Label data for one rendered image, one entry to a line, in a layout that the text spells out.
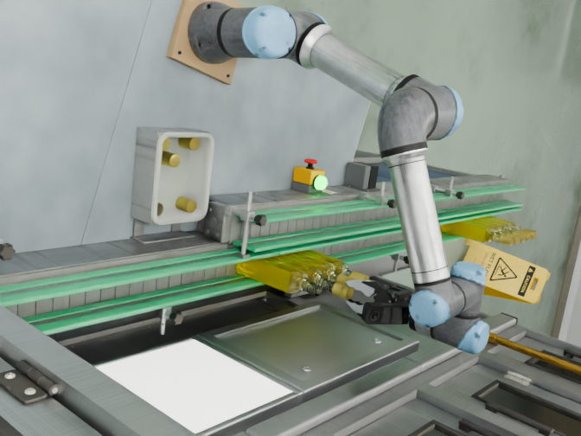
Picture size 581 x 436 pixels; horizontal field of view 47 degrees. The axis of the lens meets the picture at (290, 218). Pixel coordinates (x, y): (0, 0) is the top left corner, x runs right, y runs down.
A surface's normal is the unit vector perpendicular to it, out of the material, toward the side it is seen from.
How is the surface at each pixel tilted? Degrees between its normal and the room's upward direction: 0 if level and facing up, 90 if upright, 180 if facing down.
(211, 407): 90
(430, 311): 90
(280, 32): 9
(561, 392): 90
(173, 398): 90
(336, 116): 0
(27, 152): 0
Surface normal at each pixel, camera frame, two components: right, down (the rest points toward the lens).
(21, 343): 0.13, -0.97
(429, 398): -0.65, 0.08
